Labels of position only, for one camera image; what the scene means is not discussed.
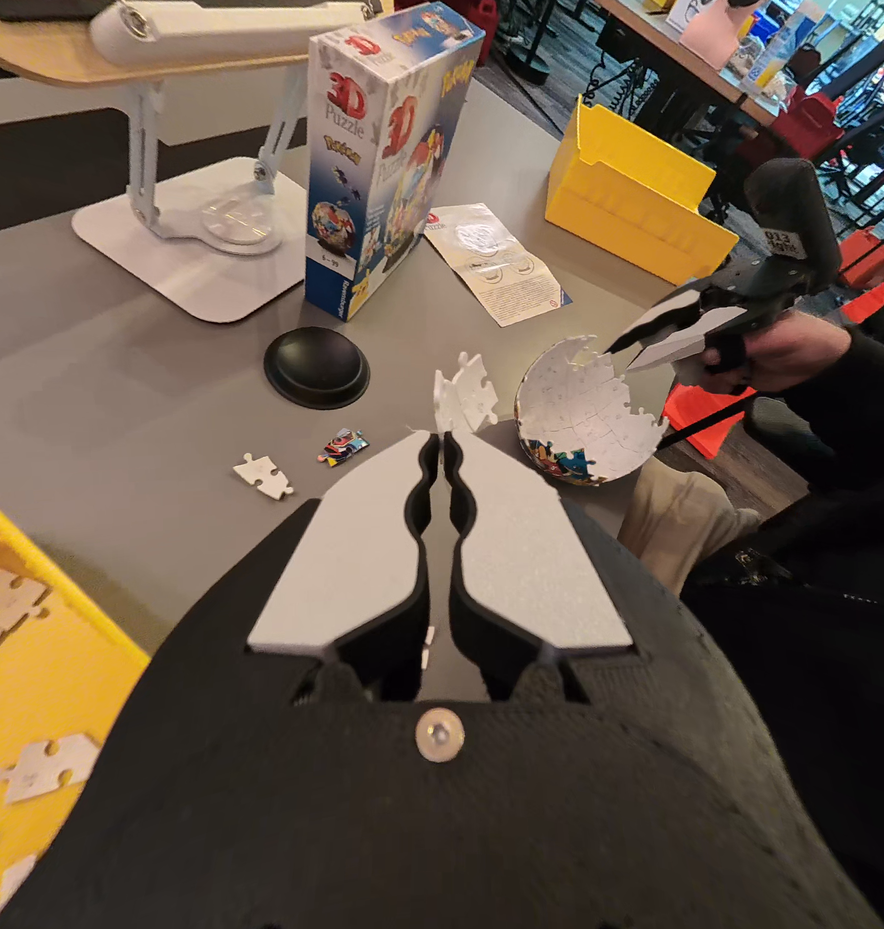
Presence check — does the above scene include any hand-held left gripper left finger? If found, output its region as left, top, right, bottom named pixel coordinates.
left=246, top=430, right=443, bottom=661

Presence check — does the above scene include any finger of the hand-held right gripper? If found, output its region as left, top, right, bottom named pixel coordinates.
left=625, top=305, right=749, bottom=373
left=603, top=289, right=707, bottom=357

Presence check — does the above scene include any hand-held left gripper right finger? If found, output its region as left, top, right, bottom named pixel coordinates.
left=442, top=430, right=637, bottom=661

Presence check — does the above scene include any half-built puzzle ball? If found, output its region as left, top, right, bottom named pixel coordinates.
left=514, top=334, right=671, bottom=487

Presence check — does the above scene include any person's right forearm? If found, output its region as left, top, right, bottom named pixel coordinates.
left=747, top=325, right=884, bottom=512

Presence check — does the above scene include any colourful puzzle piece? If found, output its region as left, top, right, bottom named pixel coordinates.
left=317, top=428, right=370, bottom=467

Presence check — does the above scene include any white puzzle piece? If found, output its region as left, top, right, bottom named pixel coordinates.
left=233, top=453, right=295, bottom=502

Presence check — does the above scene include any black dome ball stand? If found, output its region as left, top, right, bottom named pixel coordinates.
left=263, top=327, right=371, bottom=411

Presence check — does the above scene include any yellow bin with puzzle pieces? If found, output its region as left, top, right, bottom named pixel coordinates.
left=0, top=490, right=150, bottom=923

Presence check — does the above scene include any puzzle box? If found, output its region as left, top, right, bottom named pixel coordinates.
left=304, top=2, right=486, bottom=322

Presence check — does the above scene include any pile of loose puzzle pieces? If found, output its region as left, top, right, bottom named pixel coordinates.
left=0, top=566, right=102, bottom=915

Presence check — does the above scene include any person's right hand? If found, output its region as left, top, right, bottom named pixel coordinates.
left=677, top=312, right=853, bottom=396

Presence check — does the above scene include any orange cone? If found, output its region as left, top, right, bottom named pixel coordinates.
left=841, top=279, right=884, bottom=324
left=663, top=385, right=758, bottom=458

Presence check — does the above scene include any red bin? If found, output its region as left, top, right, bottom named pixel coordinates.
left=837, top=227, right=884, bottom=289

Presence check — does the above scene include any red chair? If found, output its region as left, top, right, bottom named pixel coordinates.
left=768, top=90, right=843, bottom=158

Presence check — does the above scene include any empty yellow bin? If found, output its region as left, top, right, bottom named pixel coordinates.
left=545, top=94, right=740, bottom=287

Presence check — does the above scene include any person's beige trouser leg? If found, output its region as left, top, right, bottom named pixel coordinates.
left=617, top=457, right=765, bottom=598

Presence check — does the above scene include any instruction leaflet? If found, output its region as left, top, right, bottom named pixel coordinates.
left=421, top=203, right=573, bottom=329

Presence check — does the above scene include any pink bag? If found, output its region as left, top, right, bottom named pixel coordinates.
left=680, top=0, right=752, bottom=71

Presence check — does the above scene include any wooden work table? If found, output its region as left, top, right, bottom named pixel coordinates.
left=601, top=0, right=884, bottom=128

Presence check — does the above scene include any white folding stand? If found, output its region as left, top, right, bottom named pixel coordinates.
left=72, top=0, right=385, bottom=324

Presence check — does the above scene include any wooden board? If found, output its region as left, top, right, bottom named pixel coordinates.
left=0, top=6, right=319, bottom=90

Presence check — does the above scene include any black cable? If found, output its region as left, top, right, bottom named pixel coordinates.
left=656, top=405, right=755, bottom=447

